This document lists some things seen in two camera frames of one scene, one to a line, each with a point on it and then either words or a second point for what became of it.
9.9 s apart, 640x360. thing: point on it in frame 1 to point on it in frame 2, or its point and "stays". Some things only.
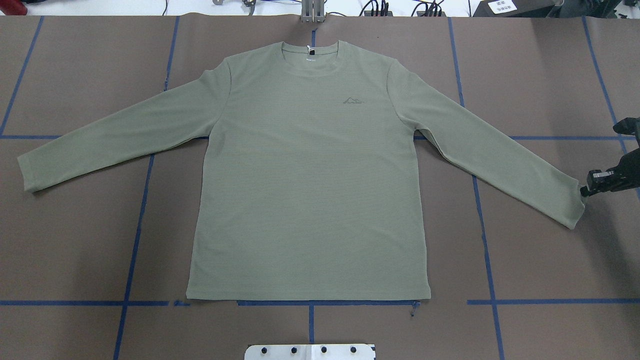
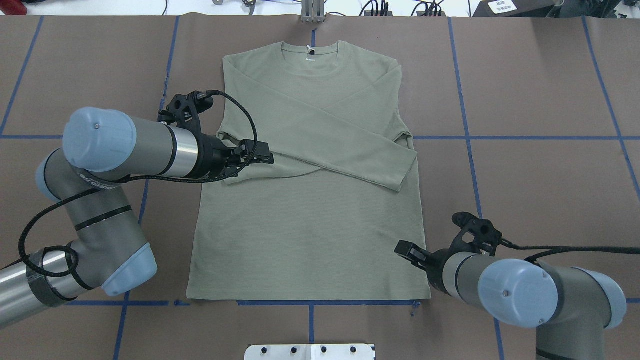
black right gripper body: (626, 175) to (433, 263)
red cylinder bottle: (13, 7) stays
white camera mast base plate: (310, 352) stays
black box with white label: (516, 8) stays
